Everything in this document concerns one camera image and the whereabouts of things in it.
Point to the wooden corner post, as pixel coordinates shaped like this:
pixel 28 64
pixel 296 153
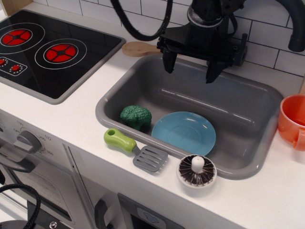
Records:
pixel 12 6

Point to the white toy mushroom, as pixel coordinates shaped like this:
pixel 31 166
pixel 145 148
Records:
pixel 195 172

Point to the orange plastic cup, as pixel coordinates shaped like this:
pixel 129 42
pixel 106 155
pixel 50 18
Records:
pixel 291 121

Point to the black cabinet door handle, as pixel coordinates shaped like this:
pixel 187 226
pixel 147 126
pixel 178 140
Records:
pixel 100 210

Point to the black toy stove top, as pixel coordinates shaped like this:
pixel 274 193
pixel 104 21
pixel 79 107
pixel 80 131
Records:
pixel 49 58

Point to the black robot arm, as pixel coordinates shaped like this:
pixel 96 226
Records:
pixel 217 14

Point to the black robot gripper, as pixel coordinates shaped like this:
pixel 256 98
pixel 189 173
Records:
pixel 192 41

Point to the green handled grey spatula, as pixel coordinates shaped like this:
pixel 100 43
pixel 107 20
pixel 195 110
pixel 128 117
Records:
pixel 148 158

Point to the blue plastic plate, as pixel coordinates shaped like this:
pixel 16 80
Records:
pixel 187 131

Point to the green toy broccoli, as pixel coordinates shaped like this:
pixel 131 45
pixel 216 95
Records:
pixel 136 117

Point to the wooden spoon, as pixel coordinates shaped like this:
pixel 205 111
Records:
pixel 139 49

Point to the grey oven knob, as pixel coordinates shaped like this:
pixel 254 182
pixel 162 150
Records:
pixel 27 142

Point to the dark grey toy faucet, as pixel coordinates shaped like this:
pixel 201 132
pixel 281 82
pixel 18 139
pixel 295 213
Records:
pixel 269 27

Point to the grey plastic sink basin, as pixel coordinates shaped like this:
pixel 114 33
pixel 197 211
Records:
pixel 244 113

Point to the grey oven door handle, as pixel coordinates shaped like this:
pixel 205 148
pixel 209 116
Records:
pixel 16 160

